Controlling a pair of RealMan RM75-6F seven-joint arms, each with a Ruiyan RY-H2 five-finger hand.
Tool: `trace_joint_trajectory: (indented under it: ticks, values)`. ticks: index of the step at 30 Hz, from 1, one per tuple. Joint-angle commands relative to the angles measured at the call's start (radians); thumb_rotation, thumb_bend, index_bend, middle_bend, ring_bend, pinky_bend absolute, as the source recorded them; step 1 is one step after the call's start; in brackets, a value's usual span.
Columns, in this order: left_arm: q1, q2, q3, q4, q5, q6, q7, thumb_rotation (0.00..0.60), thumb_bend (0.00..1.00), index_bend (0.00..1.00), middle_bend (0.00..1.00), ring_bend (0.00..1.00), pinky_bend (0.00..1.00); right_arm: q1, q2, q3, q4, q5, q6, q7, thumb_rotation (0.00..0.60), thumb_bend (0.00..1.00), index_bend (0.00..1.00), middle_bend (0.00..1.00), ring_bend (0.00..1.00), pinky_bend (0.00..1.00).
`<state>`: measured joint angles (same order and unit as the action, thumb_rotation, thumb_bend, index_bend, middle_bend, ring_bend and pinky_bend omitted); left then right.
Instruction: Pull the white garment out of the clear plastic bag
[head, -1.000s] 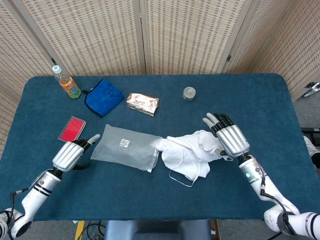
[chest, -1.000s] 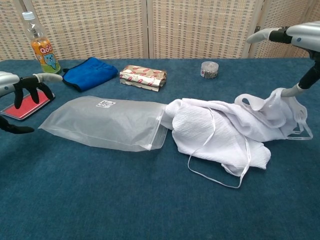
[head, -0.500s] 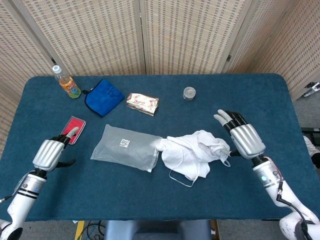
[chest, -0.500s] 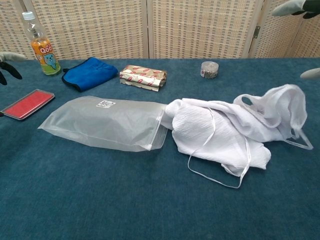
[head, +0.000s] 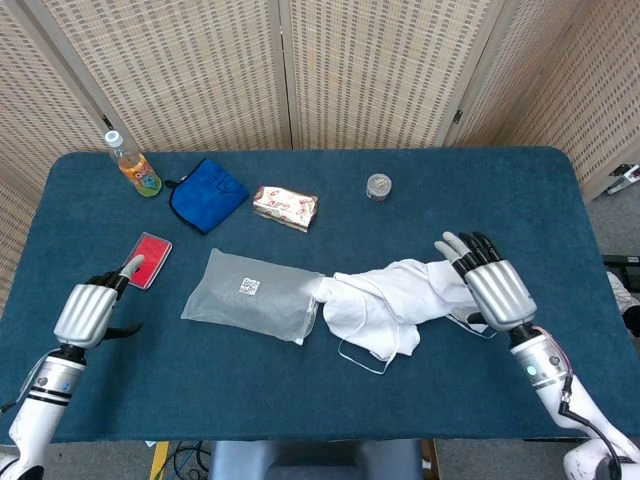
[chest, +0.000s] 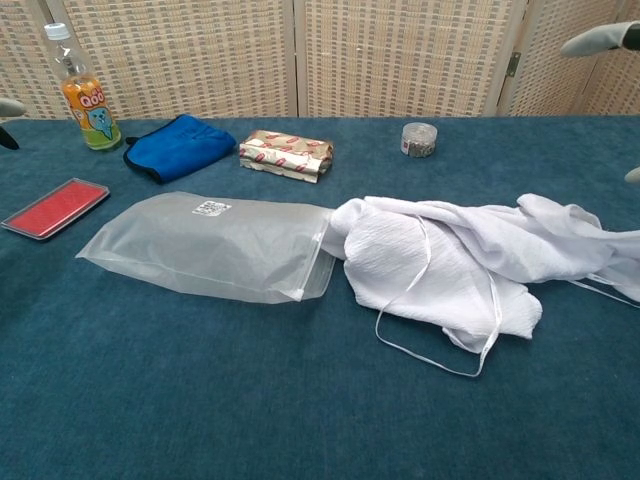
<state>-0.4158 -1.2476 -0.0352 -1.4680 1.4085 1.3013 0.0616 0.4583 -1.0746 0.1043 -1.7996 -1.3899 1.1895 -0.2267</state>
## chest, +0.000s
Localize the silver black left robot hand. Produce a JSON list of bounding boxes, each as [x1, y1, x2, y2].
[[0, 97, 29, 151]]

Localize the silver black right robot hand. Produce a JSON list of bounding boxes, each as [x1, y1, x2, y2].
[[559, 20, 640, 184]]

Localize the translucent plastic zip bag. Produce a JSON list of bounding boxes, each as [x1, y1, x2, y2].
[[74, 192, 337, 305]]

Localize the white garment with strings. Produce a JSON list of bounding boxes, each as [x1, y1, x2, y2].
[[319, 193, 640, 379]]

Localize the orange drink bottle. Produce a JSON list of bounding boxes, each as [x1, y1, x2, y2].
[[43, 22, 124, 153]]

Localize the flat red case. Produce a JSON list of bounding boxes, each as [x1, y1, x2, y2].
[[0, 177, 111, 245]]

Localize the woven folding screen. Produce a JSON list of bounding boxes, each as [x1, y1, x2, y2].
[[0, 0, 640, 122]]

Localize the blue folded cloth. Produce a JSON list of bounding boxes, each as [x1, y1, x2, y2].
[[123, 114, 238, 185]]

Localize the gold red-printed packet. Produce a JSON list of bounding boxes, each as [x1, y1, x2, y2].
[[238, 129, 335, 185]]

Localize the teal table cover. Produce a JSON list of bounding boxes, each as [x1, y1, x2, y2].
[[0, 115, 640, 480]]

